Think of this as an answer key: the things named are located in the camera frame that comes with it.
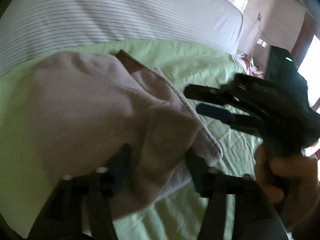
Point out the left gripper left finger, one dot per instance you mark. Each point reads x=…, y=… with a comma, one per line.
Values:
x=105, y=182

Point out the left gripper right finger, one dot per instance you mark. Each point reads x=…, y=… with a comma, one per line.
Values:
x=206, y=185

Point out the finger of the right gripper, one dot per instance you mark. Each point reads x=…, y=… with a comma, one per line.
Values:
x=215, y=113
x=218, y=96

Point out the beige fuzzy sweater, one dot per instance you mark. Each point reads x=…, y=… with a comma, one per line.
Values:
x=85, y=107

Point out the person's right hand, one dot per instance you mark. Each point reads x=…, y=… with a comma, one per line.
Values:
x=291, y=181

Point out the pink cloth at bedside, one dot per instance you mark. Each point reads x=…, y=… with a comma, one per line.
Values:
x=249, y=67

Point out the white striped duvet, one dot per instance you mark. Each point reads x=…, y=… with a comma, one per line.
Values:
x=30, y=28

